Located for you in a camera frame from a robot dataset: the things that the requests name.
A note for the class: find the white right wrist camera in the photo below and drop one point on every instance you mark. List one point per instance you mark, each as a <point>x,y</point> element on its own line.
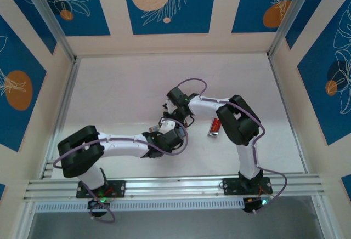
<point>167,104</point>

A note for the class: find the aluminium frame leg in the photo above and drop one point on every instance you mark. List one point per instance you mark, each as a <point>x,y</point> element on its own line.
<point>326,222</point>
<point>24,222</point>

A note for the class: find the aluminium side rail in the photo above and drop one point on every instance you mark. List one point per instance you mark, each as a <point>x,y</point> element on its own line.
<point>282,93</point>
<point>67,93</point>

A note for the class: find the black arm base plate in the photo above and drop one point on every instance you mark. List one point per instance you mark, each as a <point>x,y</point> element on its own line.
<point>118,188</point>
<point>231,187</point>

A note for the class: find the red credit card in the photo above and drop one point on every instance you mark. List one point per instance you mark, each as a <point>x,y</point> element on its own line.
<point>215,125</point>

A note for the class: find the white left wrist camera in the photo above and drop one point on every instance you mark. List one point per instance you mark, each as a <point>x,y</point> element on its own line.
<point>167,125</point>

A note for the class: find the aluminium rail frame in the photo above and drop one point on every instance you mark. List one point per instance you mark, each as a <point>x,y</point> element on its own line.
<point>178,188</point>

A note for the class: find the blue floral wall panel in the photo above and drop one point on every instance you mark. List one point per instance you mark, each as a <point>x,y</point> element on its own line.
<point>192,17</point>
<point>246,8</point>
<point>312,17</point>
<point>90,17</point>
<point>315,99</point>
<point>16,58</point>
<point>33,25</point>

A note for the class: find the aluminium corner post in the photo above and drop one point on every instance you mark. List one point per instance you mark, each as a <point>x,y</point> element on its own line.
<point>290,17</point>
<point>49,17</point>

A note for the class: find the controller board with LED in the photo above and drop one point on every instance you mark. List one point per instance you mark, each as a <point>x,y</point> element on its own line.
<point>98,203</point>
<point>259,203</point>

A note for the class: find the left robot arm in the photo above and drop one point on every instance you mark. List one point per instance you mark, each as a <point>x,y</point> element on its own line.
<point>123,147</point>

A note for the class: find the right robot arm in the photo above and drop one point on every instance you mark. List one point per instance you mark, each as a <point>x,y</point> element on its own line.
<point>208,108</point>

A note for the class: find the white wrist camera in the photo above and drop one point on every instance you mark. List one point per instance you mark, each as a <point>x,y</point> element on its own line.
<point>167,125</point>
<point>167,104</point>

